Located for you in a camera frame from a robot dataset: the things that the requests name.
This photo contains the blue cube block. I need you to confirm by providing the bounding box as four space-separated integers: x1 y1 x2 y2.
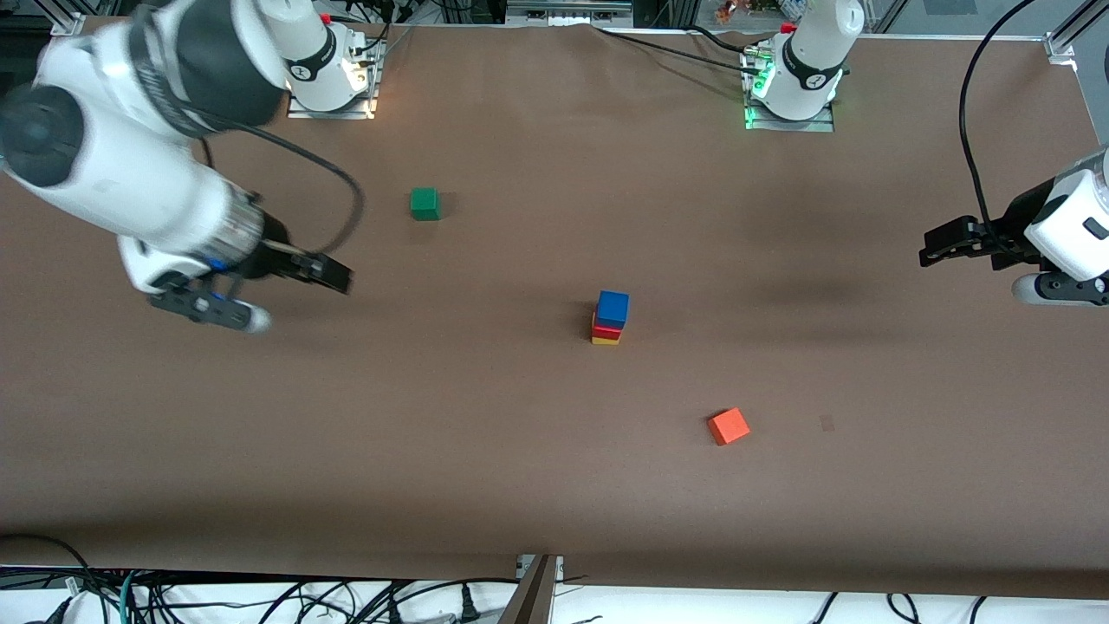
595 289 631 331

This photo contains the orange cube block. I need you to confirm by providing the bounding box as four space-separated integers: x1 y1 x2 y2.
707 406 752 447

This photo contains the brown table cover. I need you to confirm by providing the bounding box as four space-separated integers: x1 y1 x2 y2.
0 17 1109 601

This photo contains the grey power strip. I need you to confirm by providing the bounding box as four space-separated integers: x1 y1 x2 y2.
506 0 634 21

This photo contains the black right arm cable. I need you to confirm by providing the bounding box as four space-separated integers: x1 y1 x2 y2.
198 111 366 258

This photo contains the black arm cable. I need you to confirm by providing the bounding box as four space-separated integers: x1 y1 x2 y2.
957 0 1042 239
198 111 366 258

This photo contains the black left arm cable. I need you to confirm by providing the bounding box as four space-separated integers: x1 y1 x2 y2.
957 0 1042 239

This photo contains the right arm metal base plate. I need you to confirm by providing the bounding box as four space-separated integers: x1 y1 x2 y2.
286 35 382 120

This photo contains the aluminium frame corner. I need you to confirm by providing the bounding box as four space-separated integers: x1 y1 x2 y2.
1043 0 1109 63

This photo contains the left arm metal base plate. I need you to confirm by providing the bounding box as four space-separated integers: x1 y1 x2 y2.
743 43 836 133

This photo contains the black cable on table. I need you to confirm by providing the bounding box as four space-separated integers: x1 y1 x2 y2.
593 24 762 75

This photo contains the black looped floor cable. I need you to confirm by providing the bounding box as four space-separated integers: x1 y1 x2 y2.
0 534 93 599

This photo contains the metal and wood bracket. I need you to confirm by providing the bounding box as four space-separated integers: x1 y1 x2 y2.
498 553 566 624

